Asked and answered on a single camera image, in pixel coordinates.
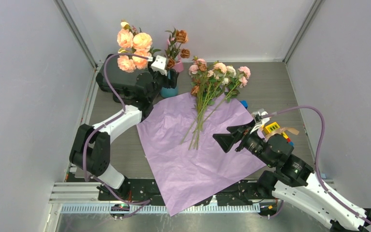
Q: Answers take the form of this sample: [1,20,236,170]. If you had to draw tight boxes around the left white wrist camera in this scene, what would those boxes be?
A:
[151,55,168,76]

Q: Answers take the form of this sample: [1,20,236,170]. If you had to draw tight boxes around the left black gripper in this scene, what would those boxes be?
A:
[147,63,177,102]

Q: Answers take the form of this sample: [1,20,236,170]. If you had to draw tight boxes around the peach artificial roses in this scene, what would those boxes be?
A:
[116,20,160,73]

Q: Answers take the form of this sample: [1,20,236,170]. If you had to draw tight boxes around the yellow window block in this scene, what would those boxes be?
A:
[264,122,280,134]

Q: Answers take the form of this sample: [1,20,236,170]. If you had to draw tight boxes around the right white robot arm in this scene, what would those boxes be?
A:
[213,121,371,232]

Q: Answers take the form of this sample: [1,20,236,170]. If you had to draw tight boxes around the small blue brick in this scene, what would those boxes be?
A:
[240,101,248,109]

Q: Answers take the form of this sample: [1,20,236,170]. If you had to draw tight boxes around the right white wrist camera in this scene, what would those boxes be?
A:
[250,108,270,133]

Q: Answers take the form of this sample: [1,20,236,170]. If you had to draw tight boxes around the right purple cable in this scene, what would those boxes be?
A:
[262,105,371,232]

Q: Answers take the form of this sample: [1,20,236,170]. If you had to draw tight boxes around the pink flower bouquet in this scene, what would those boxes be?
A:
[181,56,251,150]

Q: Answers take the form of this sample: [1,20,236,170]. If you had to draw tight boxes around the brown rose flower stem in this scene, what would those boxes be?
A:
[164,28,190,70]

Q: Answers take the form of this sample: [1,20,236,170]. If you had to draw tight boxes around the pink metronome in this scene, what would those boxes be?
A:
[173,55,184,73]

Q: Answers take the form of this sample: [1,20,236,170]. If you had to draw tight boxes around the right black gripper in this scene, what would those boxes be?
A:
[212,118,274,166]

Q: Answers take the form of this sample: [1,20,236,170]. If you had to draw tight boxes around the black carrying case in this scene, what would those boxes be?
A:
[96,54,162,104]

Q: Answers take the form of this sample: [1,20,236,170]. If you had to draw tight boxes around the teal vase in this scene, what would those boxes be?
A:
[160,69,179,98]

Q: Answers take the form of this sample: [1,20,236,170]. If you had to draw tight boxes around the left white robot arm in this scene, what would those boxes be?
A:
[69,68,178,200]

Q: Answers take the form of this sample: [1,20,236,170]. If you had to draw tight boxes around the purple and pink wrapping paper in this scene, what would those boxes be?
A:
[137,93,264,216]

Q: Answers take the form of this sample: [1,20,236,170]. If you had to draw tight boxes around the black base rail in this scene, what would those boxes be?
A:
[115,179,279,206]

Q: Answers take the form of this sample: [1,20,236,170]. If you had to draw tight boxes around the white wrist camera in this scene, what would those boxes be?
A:
[151,55,168,76]
[250,108,270,133]

